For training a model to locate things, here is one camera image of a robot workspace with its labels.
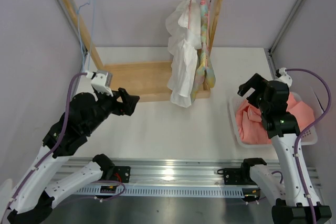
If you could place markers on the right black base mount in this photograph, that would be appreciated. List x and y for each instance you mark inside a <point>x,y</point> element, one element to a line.
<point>235,176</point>

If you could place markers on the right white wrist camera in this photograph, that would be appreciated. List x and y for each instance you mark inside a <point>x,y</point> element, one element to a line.
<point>282,76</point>

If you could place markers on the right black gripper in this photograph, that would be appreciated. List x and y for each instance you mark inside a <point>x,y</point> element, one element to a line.
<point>256,82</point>

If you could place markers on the pastel floral garment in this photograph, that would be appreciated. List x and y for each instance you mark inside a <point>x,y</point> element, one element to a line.
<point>204,71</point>

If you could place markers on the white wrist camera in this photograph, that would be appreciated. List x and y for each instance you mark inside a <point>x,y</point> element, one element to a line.
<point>100,81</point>
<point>282,76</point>

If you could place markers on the aluminium mounting rail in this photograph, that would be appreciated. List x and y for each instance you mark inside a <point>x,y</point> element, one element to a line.
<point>170,172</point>

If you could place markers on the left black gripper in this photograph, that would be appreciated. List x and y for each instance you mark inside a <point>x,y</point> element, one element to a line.
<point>129,104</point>

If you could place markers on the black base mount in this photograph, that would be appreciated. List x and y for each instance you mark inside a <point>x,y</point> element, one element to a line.
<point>235,176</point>
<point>117,173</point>

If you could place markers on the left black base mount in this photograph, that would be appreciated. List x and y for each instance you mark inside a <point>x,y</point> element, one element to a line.
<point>117,173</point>

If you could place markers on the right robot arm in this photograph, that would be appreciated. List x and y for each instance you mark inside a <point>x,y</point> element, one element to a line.
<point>295,200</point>

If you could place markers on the pink pleated skirt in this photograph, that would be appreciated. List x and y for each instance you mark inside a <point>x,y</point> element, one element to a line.
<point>249,123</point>

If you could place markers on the wooden clothes rack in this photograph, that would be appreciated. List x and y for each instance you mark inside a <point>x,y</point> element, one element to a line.
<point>146,79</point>

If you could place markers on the slotted cable duct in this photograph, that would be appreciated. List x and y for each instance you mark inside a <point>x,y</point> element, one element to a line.
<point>165,191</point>

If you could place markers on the pink hanger with white garment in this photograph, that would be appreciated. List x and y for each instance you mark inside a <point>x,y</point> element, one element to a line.
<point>189,14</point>

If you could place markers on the white ruffled garment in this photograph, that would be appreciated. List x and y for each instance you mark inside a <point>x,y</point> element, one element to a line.
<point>183,46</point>

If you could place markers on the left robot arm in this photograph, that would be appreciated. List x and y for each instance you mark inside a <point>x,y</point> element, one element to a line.
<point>35,196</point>

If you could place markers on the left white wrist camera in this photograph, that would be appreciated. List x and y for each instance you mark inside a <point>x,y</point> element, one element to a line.
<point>100,81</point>

